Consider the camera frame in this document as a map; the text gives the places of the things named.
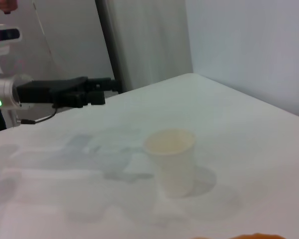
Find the thin white hanging wire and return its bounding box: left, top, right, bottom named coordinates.
left=31, top=0, right=67, bottom=72

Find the left arm cable with plug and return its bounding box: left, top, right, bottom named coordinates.
left=16, top=106, right=58, bottom=125

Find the robot head camera bar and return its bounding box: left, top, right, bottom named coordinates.
left=0, top=23, right=23, bottom=43

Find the white plastic cup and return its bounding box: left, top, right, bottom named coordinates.
left=143, top=128, right=197, bottom=199

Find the brown water stain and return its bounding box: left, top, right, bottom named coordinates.
left=191, top=233, right=285, bottom=239

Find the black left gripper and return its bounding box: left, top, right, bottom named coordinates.
left=16, top=76, right=119, bottom=109

